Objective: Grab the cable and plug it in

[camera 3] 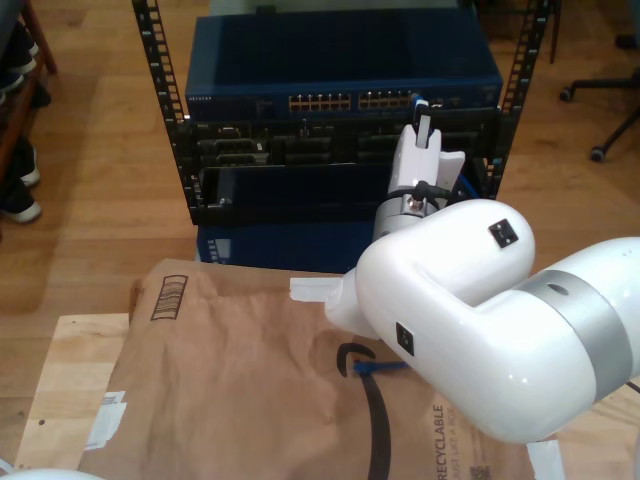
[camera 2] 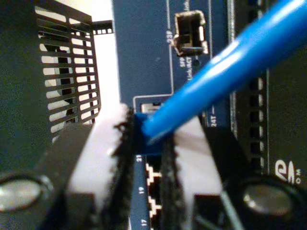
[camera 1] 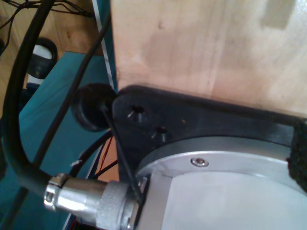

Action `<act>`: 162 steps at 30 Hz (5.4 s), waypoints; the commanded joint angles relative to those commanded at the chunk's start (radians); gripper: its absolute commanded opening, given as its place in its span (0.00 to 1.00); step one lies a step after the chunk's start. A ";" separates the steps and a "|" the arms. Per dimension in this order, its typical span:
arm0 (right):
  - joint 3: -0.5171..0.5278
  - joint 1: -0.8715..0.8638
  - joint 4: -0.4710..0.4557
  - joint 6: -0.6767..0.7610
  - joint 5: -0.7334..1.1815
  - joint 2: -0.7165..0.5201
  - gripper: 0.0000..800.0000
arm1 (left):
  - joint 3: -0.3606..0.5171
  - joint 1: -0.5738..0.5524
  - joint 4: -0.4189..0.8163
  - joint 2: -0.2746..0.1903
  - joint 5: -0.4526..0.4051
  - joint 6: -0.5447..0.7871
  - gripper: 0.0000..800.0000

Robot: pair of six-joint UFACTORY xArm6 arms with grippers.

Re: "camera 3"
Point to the black rack server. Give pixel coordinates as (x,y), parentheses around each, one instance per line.
(310,145)

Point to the blue base box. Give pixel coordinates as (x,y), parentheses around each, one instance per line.
(280,245)

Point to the black metal leg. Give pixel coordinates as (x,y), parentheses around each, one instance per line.
(553,30)

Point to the long white tape strip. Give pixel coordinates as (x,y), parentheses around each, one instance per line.
(310,290)

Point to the black office chair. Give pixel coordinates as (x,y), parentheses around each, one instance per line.
(600,82)

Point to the brown packing paper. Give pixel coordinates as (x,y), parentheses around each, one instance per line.
(225,400)

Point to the white tape patch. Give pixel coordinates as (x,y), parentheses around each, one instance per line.
(545,460)

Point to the brown wooden chair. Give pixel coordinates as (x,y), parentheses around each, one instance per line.
(45,46)

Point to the person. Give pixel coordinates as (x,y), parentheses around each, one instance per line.
(20,200)

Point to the white tape with label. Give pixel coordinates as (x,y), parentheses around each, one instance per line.
(107,425)

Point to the blue network switch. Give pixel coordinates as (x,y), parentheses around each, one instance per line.
(350,50)

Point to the black rack frame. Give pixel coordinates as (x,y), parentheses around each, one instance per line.
(160,60)

